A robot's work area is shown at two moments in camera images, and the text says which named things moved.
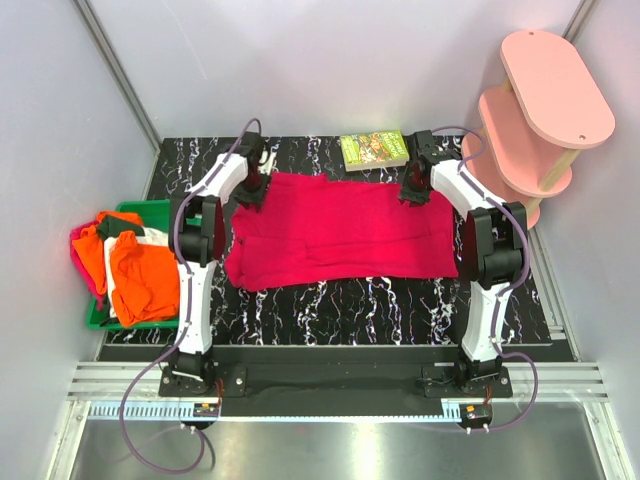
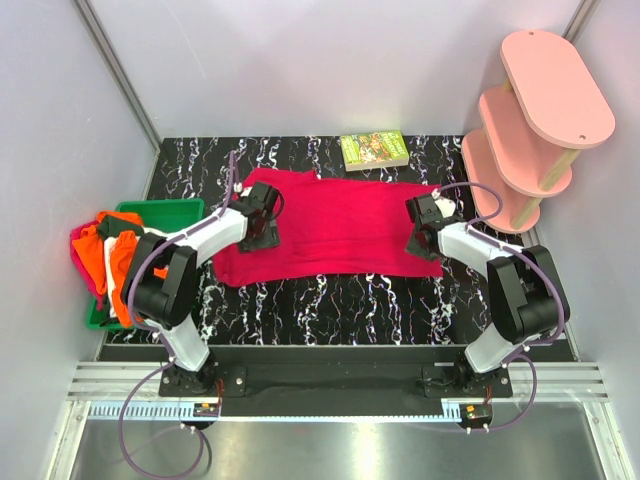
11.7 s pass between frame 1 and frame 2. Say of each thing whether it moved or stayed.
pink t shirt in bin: stayed
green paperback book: stayed
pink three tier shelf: stayed
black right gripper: moved
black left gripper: moved
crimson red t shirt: stayed
